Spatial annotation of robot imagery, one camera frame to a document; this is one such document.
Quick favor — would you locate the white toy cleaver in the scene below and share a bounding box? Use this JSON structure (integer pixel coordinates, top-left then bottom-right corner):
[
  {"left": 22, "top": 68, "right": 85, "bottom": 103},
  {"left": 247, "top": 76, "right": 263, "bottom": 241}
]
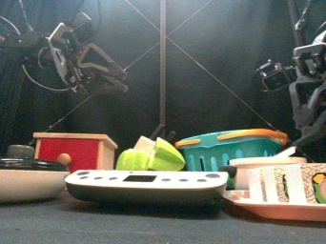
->
[{"left": 271, "top": 145, "right": 299, "bottom": 159}]

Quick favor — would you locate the black pot lid grey knob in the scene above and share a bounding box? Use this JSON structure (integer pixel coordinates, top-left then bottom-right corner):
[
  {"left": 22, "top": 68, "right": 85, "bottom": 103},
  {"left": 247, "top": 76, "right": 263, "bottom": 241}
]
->
[{"left": 0, "top": 144, "right": 70, "bottom": 173}]

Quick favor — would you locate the white toy pot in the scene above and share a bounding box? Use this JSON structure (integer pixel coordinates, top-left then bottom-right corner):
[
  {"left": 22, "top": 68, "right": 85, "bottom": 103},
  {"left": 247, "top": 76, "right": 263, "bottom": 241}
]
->
[{"left": 0, "top": 168, "right": 70, "bottom": 204}]

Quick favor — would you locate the teal basket orange rim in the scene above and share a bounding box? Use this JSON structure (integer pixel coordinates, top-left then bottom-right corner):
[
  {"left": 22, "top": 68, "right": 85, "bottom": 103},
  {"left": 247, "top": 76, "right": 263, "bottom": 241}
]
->
[{"left": 175, "top": 128, "right": 290, "bottom": 173}]

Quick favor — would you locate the red wooden toy box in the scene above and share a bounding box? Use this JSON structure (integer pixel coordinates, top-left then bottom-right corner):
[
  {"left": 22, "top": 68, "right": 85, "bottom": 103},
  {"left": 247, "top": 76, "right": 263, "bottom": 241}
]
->
[{"left": 32, "top": 132, "right": 120, "bottom": 174}]

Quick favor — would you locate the pink plastic tray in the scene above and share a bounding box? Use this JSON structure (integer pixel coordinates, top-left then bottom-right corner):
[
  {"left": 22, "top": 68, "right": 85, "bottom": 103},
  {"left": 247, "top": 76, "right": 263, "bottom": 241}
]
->
[{"left": 220, "top": 189, "right": 326, "bottom": 223}]

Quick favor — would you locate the green toy lettuce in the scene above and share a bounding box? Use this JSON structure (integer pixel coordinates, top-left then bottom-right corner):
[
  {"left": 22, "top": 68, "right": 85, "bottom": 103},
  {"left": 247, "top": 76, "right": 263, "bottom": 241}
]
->
[{"left": 114, "top": 136, "right": 187, "bottom": 172}]

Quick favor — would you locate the white digital kitchen scale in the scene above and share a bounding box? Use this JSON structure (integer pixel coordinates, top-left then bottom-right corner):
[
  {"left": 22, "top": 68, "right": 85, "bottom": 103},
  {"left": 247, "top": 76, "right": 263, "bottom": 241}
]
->
[{"left": 64, "top": 169, "right": 231, "bottom": 208}]

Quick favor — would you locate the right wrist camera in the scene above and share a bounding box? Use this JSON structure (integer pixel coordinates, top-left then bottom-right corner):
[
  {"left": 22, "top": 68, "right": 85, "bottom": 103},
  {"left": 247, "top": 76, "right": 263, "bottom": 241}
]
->
[{"left": 253, "top": 59, "right": 296, "bottom": 93}]

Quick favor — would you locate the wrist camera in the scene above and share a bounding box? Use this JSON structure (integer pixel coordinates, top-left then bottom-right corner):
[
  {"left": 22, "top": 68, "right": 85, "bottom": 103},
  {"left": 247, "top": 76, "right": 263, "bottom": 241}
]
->
[
  {"left": 66, "top": 11, "right": 94, "bottom": 33},
  {"left": 253, "top": 59, "right": 296, "bottom": 93}
]

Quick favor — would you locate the thin diagonal brace cable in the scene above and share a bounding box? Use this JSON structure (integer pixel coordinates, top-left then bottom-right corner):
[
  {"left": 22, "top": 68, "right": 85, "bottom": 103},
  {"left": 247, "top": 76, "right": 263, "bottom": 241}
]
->
[
  {"left": 44, "top": 0, "right": 213, "bottom": 132},
  {"left": 125, "top": 0, "right": 277, "bottom": 132}
]

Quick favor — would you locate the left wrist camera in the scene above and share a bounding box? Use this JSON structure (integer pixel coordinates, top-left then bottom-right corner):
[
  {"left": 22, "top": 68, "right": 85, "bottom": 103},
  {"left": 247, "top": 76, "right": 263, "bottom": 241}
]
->
[{"left": 66, "top": 11, "right": 94, "bottom": 33}]

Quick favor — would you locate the vertical frame pole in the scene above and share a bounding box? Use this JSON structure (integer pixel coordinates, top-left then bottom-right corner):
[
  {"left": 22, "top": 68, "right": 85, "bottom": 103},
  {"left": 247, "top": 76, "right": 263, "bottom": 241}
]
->
[{"left": 159, "top": 0, "right": 167, "bottom": 128}]

